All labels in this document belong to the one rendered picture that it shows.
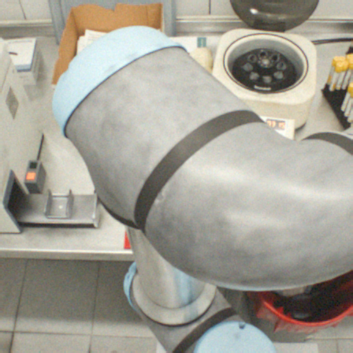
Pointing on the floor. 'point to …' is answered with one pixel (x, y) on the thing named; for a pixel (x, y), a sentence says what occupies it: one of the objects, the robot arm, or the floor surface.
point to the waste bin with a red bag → (265, 310)
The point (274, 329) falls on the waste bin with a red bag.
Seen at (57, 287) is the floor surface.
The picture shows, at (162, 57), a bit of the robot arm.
